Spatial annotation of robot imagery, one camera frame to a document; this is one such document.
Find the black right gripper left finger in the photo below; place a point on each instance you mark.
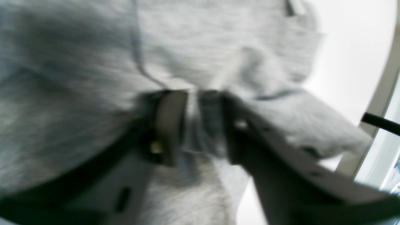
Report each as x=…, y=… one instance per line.
x=108, y=189

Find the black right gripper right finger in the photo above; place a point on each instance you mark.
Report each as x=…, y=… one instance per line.
x=292, y=188

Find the grey T-shirt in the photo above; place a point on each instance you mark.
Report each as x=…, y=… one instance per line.
x=76, y=73

